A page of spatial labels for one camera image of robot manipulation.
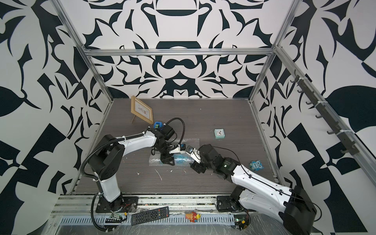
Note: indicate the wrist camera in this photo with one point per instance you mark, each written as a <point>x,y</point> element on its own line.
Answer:
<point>181,149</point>
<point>193,153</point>

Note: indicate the small teal alarm clock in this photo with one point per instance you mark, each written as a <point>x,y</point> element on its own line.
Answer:
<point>219,133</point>

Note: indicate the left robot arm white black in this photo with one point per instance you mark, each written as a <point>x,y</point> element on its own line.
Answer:
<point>103,163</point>

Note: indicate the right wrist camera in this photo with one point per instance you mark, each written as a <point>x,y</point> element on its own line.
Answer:
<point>193,153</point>

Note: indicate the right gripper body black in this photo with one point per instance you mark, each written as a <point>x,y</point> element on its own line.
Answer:
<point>199,168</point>

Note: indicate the black wall hook rail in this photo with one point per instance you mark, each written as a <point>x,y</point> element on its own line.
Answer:
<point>327,113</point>

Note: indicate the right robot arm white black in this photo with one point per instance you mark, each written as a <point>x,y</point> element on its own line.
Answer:
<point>290,206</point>

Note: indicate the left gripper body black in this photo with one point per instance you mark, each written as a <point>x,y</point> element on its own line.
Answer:
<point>165,150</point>

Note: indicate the black remote control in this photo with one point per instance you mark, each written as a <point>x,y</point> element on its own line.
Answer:
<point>149,216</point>

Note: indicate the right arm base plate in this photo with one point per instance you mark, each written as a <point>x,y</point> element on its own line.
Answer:
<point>228,204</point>

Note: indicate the blue tape dispenser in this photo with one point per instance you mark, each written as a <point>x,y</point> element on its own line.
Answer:
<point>157,124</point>

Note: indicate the blue liquid bottle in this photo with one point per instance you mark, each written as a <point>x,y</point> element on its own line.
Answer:
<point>182,160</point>

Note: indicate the blue owl figurine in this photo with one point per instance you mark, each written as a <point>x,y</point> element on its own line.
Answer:
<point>256,165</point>

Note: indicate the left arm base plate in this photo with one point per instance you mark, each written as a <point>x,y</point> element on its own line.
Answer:
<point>126,204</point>

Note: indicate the black electronics box green led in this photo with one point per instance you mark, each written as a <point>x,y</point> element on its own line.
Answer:
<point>242,221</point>

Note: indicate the small red yellow toy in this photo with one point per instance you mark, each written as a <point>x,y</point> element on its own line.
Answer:
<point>192,217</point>

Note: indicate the wooden picture frame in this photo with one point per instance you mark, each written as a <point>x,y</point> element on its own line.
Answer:
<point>141,110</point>

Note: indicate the small green circuit board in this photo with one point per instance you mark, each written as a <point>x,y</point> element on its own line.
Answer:
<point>115,218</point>

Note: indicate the clear bubble wrap sheet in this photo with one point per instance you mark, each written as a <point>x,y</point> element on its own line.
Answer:
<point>154,160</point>

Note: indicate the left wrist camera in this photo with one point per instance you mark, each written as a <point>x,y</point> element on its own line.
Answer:
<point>181,149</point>

